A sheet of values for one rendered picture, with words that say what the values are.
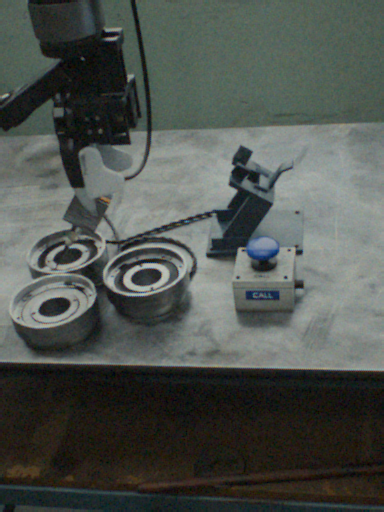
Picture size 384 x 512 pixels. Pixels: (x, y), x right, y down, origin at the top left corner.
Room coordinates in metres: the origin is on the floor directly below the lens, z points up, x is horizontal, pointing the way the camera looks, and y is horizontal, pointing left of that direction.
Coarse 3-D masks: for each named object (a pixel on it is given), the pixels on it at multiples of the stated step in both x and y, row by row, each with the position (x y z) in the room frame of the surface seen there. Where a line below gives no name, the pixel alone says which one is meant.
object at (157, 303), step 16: (128, 256) 0.85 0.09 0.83; (144, 256) 0.85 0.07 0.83; (160, 256) 0.84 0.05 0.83; (176, 256) 0.83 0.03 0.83; (112, 272) 0.82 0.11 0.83; (128, 272) 0.82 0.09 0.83; (144, 272) 0.82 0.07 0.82; (160, 272) 0.81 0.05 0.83; (112, 288) 0.77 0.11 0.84; (144, 288) 0.78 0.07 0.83; (176, 288) 0.76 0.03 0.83; (112, 304) 0.78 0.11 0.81; (128, 304) 0.76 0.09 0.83; (144, 304) 0.75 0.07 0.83; (160, 304) 0.75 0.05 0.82; (176, 304) 0.77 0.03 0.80
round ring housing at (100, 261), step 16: (48, 240) 0.92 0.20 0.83; (64, 240) 0.92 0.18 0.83; (96, 240) 0.90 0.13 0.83; (32, 256) 0.89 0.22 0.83; (48, 256) 0.88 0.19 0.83; (64, 256) 0.89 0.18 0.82; (80, 256) 0.89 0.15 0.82; (96, 256) 0.85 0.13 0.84; (32, 272) 0.85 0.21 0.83; (48, 272) 0.83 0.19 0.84; (64, 272) 0.82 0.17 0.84; (80, 272) 0.83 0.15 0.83; (96, 272) 0.84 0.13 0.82
